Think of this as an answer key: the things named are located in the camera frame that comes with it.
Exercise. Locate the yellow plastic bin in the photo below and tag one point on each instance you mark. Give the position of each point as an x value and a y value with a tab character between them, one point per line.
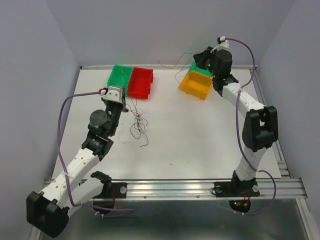
196	84

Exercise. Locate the left green plastic bin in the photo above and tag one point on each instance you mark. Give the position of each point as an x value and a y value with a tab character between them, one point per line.
120	76

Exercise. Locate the aluminium rail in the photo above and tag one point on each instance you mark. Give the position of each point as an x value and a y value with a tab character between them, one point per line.
269	129
174	190

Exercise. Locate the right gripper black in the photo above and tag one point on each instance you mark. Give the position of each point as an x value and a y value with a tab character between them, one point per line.
201	57

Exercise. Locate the aluminium front rail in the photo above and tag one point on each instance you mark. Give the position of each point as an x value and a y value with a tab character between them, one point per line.
174	190

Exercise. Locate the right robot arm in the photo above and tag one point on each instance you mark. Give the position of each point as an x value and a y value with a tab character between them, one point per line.
259	131

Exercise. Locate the right green plastic bin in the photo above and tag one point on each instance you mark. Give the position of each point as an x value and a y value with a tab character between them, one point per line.
199	70

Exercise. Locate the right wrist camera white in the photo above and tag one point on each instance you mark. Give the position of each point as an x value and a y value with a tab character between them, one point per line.
223	44

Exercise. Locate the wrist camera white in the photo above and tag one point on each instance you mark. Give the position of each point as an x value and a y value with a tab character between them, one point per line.
223	44
113	93

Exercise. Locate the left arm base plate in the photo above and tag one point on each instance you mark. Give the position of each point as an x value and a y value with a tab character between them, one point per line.
116	190

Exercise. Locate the red plastic bin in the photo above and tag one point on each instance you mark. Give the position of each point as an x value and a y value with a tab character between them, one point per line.
139	85

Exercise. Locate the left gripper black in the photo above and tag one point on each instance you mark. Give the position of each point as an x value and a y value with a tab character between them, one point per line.
122	106

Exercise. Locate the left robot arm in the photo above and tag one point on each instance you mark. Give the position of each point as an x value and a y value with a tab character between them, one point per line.
50	209

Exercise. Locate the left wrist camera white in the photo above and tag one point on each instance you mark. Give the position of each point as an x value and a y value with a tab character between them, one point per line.
113	93

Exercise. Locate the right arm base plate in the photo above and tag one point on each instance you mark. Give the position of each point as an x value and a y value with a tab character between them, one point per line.
226	189

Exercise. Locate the green plastic bin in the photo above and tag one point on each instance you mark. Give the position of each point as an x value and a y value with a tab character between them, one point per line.
199	70
120	76

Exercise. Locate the aluminium right rail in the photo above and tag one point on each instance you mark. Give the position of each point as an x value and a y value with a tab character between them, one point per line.
269	129

